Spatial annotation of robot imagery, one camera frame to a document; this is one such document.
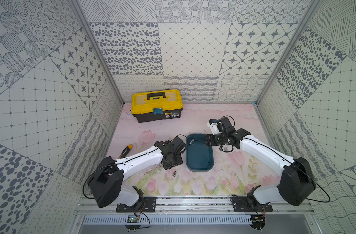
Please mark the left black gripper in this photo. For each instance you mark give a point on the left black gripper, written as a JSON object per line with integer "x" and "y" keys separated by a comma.
{"x": 172, "y": 161}

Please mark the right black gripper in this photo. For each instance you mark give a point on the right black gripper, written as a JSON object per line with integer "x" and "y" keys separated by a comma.
{"x": 209, "y": 140}

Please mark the teal plastic storage tray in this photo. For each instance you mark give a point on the teal plastic storage tray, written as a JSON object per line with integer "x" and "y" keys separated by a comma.
{"x": 199, "y": 156}

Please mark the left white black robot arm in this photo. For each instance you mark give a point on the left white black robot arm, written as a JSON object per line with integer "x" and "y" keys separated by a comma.
{"x": 106, "y": 182}

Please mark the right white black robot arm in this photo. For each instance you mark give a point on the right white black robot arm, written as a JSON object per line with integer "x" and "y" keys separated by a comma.
{"x": 296, "y": 179}

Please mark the yellow black plastic toolbox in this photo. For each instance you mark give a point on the yellow black plastic toolbox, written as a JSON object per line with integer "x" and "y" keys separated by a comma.
{"x": 157, "y": 105}

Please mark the left controller board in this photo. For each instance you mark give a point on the left controller board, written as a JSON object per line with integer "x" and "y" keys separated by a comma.
{"x": 132, "y": 223}

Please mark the controller board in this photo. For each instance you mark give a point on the controller board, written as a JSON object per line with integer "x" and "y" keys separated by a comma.
{"x": 132, "y": 223}
{"x": 258, "y": 222}

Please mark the right controller board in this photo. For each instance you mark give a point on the right controller board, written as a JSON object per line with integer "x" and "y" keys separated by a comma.
{"x": 258, "y": 222}

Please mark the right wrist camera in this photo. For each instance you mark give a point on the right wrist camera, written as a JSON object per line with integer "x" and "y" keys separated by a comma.
{"x": 224, "y": 125}

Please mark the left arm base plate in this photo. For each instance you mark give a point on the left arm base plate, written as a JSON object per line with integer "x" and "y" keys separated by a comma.
{"x": 145, "y": 205}

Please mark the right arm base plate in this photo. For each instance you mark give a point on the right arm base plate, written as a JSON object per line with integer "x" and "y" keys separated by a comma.
{"x": 252, "y": 204}

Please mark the aluminium mounting rail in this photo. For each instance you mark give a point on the aluminium mounting rail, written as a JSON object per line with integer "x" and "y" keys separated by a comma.
{"x": 220, "y": 204}

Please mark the white slotted cable duct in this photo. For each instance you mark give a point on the white slotted cable duct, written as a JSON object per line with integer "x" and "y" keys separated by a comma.
{"x": 170, "y": 219}

